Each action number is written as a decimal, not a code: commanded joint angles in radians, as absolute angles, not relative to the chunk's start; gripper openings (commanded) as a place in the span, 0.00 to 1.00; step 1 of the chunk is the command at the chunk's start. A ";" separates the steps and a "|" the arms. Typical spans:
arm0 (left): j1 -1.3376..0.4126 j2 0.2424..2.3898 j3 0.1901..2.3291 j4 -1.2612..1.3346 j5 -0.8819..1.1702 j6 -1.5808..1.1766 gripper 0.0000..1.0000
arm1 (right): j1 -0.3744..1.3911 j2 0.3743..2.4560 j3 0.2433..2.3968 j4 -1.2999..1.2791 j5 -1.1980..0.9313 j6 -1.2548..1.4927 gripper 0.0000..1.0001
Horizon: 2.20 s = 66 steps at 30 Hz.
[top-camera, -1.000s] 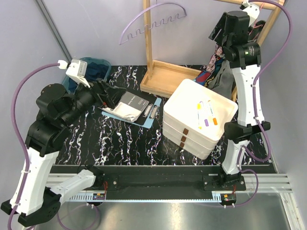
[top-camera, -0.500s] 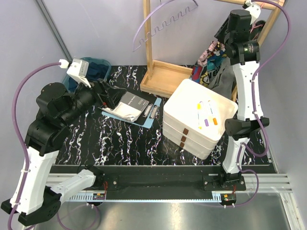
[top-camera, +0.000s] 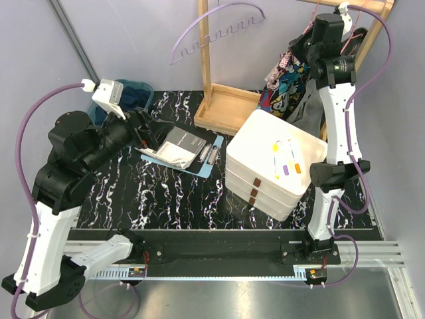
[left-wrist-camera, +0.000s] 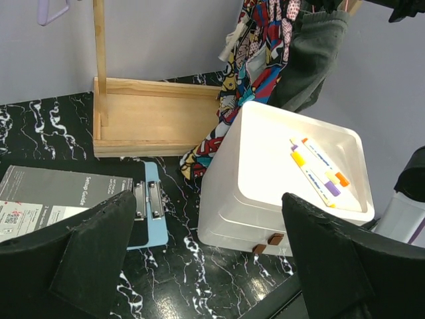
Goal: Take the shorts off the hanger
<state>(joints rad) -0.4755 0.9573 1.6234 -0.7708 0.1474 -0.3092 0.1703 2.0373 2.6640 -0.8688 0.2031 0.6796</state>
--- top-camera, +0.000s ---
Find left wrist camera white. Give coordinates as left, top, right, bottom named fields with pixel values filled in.
left=81, top=78, right=126, bottom=120

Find colourful comic print shorts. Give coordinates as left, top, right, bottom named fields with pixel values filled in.
left=257, top=51, right=310, bottom=120

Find black marbled table mat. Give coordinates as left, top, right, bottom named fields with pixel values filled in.
left=67, top=90, right=375, bottom=231

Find navy blue mesh shorts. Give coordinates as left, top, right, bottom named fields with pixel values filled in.
left=90, top=86, right=151, bottom=125

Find grey spiral notebook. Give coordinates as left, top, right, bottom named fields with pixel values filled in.
left=141, top=127, right=207, bottom=169

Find white stacked trays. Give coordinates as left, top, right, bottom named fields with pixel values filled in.
left=225, top=110, right=327, bottom=221

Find yellow cap marker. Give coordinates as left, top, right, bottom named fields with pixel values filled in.
left=272, top=142, right=282, bottom=179

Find pink wire hanger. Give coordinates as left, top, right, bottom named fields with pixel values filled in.
left=302, top=0, right=321, bottom=35
left=340, top=12, right=367, bottom=56

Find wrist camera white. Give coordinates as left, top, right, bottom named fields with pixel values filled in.
left=334, top=2, right=353, bottom=35
left=81, top=78, right=126, bottom=120

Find orange cap marker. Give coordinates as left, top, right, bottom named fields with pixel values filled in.
left=288, top=139, right=301, bottom=174

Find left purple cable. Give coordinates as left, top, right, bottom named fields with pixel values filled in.
left=9, top=82, right=143, bottom=318

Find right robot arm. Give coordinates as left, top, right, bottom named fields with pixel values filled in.
left=290, top=13, right=371, bottom=264

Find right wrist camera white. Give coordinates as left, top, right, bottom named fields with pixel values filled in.
left=334, top=2, right=353, bottom=35

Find wooden clothes rack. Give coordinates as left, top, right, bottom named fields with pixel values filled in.
left=194, top=1, right=396, bottom=136

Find teal plastic bin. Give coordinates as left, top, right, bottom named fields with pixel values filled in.
left=88, top=79, right=154, bottom=126

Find grey shorts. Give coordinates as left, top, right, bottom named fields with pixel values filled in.
left=286, top=27, right=368, bottom=138

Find blue clipboard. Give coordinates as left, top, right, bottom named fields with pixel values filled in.
left=141, top=135, right=224, bottom=179

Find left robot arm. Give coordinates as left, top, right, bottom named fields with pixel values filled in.
left=1, top=110, right=175, bottom=314

